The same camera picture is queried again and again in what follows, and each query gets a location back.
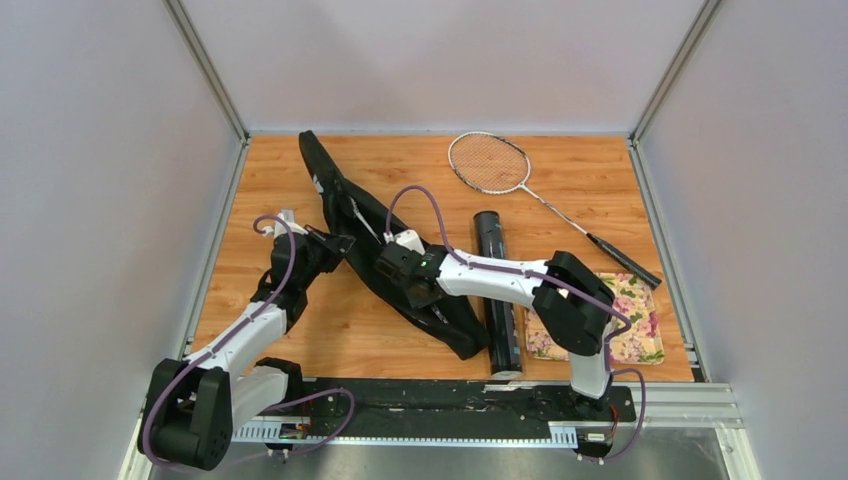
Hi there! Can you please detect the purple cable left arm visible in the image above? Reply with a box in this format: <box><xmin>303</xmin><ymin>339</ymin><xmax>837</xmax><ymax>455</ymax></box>
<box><xmin>140</xmin><ymin>214</ymin><xmax>356</xmax><ymax>465</ymax></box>

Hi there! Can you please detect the silver badminton racket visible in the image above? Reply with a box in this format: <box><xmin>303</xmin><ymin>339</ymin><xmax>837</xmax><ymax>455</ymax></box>
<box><xmin>325</xmin><ymin>196</ymin><xmax>450</xmax><ymax>335</ymax></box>
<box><xmin>447</xmin><ymin>131</ymin><xmax>662</xmax><ymax>289</ymax></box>

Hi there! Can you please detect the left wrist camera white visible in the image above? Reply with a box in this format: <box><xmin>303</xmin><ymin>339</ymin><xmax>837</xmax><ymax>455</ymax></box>
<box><xmin>253</xmin><ymin>209</ymin><xmax>308</xmax><ymax>239</ymax></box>

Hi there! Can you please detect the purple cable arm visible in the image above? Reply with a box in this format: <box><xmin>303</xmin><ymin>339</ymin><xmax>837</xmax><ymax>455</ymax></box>
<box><xmin>140</xmin><ymin>214</ymin><xmax>356</xmax><ymax>465</ymax></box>
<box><xmin>384</xmin><ymin>185</ymin><xmax>648</xmax><ymax>463</ymax></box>

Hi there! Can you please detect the black shuttlecock tube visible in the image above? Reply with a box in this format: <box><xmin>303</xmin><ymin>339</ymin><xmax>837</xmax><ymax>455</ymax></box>
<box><xmin>472</xmin><ymin>210</ymin><xmax>525</xmax><ymax>382</ymax></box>

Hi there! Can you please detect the floral tray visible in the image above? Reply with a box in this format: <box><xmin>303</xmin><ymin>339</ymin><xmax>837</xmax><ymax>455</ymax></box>
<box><xmin>524</xmin><ymin>272</ymin><xmax>665</xmax><ymax>365</ymax></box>

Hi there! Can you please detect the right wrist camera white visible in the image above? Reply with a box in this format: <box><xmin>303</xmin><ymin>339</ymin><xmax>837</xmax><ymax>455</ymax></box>
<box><xmin>383</xmin><ymin>229</ymin><xmax>426</xmax><ymax>255</ymax></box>

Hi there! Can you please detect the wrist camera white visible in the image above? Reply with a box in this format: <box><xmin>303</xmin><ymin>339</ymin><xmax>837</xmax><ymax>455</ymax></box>
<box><xmin>383</xmin><ymin>229</ymin><xmax>426</xmax><ymax>255</ymax></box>
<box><xmin>253</xmin><ymin>209</ymin><xmax>308</xmax><ymax>239</ymax></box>

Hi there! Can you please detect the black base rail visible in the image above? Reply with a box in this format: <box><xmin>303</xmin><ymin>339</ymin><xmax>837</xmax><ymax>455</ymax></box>
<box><xmin>270</xmin><ymin>377</ymin><xmax>638</xmax><ymax>443</ymax></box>

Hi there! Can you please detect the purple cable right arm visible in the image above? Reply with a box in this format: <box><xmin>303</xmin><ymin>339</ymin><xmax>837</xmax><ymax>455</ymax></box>
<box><xmin>384</xmin><ymin>185</ymin><xmax>648</xmax><ymax>463</ymax></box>

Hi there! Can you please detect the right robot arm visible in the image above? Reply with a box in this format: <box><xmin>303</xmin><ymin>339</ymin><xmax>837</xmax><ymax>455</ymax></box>
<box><xmin>375</xmin><ymin>241</ymin><xmax>614</xmax><ymax>419</ymax></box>

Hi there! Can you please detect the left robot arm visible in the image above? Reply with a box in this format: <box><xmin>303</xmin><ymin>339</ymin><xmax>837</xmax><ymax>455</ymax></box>
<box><xmin>137</xmin><ymin>217</ymin><xmax>355</xmax><ymax>471</ymax></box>

